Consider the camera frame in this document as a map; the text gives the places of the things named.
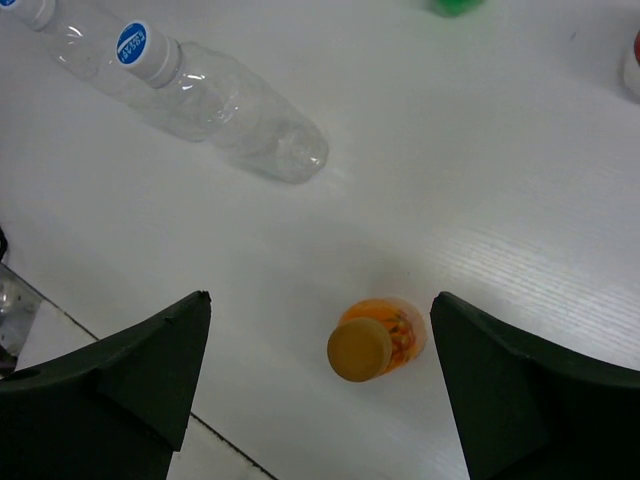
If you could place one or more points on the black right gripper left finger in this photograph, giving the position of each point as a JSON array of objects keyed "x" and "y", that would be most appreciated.
[{"x": 115, "y": 409}]

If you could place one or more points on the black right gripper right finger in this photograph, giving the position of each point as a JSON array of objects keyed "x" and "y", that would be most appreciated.
[{"x": 527, "y": 408}]

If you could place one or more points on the blue-cap clear bottle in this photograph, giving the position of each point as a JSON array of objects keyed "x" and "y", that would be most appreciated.
[
  {"x": 81, "y": 37},
  {"x": 201, "y": 95}
]

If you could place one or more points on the orange juice bottle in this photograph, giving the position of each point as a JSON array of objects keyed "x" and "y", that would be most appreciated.
[{"x": 375, "y": 337}]

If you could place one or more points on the tall red-cap red-label bottle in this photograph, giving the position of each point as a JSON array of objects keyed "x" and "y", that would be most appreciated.
[{"x": 631, "y": 69}]

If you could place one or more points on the green soda bottle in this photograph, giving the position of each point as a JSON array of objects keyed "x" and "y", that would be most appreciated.
[{"x": 454, "y": 8}]

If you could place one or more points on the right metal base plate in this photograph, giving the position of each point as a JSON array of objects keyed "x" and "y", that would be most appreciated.
[{"x": 20, "y": 304}]

